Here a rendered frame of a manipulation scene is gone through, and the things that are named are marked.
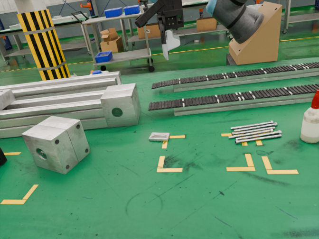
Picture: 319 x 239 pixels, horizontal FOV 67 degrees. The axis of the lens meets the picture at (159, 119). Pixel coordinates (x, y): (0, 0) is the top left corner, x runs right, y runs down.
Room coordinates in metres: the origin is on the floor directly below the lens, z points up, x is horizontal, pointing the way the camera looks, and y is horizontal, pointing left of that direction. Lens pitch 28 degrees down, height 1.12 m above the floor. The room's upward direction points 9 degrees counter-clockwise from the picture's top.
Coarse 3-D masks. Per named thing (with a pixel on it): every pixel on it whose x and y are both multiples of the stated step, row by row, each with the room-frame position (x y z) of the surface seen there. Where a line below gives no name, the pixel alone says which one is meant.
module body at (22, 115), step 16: (64, 96) 0.73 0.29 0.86; (80, 96) 0.71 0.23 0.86; (96, 96) 0.70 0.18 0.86; (0, 112) 0.67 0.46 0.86; (16, 112) 0.66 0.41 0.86; (32, 112) 0.65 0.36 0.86; (48, 112) 0.65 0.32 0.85; (64, 112) 0.65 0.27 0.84; (80, 112) 0.64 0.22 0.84; (96, 112) 0.63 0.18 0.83; (0, 128) 0.68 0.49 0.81; (16, 128) 0.66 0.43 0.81; (96, 128) 0.63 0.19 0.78
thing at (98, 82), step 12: (24, 84) 0.94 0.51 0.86; (36, 84) 0.93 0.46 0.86; (48, 84) 0.92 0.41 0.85; (60, 84) 0.86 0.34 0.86; (72, 84) 0.84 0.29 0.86; (84, 84) 0.83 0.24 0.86; (96, 84) 0.82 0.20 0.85; (108, 84) 0.83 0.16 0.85; (120, 84) 0.88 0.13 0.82; (24, 96) 0.87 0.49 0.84; (36, 96) 0.85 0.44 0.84; (48, 96) 0.85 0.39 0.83
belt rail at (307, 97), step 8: (288, 96) 0.60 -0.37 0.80; (296, 96) 0.59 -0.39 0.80; (304, 96) 0.59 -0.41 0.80; (312, 96) 0.59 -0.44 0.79; (208, 104) 0.62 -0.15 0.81; (216, 104) 0.62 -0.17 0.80; (224, 104) 0.62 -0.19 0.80; (232, 104) 0.61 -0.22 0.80; (240, 104) 0.62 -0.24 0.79; (248, 104) 0.61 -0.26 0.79; (256, 104) 0.61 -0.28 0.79; (264, 104) 0.60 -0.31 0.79; (272, 104) 0.60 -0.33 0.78; (280, 104) 0.60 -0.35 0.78; (176, 112) 0.63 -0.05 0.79; (184, 112) 0.63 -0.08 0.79; (192, 112) 0.63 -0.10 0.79; (200, 112) 0.62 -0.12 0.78; (208, 112) 0.62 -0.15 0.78
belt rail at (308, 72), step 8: (280, 72) 0.78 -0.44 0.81; (288, 72) 0.78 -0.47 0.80; (296, 72) 0.77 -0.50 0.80; (304, 72) 0.77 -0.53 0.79; (312, 72) 0.77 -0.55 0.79; (216, 80) 0.80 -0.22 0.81; (224, 80) 0.80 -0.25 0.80; (232, 80) 0.80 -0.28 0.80; (240, 80) 0.80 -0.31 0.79; (248, 80) 0.79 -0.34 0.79; (256, 80) 0.79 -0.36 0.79; (264, 80) 0.78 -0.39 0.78; (272, 80) 0.78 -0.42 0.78; (176, 88) 0.83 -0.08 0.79; (184, 88) 0.82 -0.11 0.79; (192, 88) 0.81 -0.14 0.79; (200, 88) 0.81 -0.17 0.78
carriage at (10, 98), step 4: (0, 92) 0.74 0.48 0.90; (4, 92) 0.74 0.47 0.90; (8, 92) 0.75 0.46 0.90; (12, 92) 0.77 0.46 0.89; (0, 96) 0.71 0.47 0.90; (4, 96) 0.73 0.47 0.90; (8, 96) 0.74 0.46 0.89; (12, 96) 0.76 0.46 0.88; (0, 100) 0.71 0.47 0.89; (4, 100) 0.72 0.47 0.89; (8, 100) 0.73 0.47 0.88; (12, 100) 0.75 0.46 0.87; (0, 104) 0.70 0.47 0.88; (4, 104) 0.71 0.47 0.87; (8, 104) 0.73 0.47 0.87; (0, 108) 0.69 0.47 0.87; (4, 108) 0.73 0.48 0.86
